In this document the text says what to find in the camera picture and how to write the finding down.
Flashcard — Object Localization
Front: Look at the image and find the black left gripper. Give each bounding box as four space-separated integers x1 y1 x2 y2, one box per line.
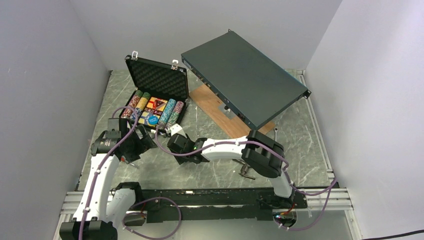
122 124 157 164

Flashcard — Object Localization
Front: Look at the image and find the blue round button chip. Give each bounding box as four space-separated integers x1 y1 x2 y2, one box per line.
146 114 159 127

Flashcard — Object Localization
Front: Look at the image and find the red triangular token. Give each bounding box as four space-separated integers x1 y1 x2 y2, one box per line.
154 99 168 111

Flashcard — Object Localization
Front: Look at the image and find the black poker chip case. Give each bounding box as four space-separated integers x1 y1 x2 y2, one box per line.
124 51 189 135

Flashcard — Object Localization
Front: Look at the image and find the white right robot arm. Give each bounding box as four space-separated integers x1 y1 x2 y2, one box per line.
166 130 295 208

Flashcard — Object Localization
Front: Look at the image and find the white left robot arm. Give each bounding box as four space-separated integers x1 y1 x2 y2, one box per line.
58 118 157 240

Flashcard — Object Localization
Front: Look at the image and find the blue red screwdriver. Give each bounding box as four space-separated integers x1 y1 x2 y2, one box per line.
120 156 137 168

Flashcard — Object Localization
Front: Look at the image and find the lower playing card deck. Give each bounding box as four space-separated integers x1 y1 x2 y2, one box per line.
138 111 160 126

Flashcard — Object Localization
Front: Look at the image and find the playing card deck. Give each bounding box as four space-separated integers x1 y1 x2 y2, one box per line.
138 111 160 126
145 96 168 112

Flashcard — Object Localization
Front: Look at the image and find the purple green chip row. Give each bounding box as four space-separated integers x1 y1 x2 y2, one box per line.
164 101 185 133

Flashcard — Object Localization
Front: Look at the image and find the teal poker chip row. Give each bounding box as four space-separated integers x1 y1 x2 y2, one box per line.
157 98 177 127

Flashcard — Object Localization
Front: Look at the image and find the upper playing card deck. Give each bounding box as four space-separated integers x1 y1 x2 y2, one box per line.
145 96 168 112

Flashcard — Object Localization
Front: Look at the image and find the yellow blue chip row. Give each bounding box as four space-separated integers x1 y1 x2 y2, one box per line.
130 92 151 121

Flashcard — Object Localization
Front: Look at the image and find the wooden board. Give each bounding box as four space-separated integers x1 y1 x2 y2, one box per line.
188 84 276 139

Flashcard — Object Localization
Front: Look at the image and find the metal clamp tool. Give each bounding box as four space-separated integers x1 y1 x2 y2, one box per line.
233 159 256 180

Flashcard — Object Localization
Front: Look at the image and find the dark rack server unit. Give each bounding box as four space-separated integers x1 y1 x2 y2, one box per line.
181 30 311 130

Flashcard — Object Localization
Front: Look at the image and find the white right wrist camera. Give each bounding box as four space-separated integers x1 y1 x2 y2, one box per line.
165 123 185 137

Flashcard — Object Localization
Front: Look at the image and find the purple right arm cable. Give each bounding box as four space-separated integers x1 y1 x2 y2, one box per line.
154 124 339 233

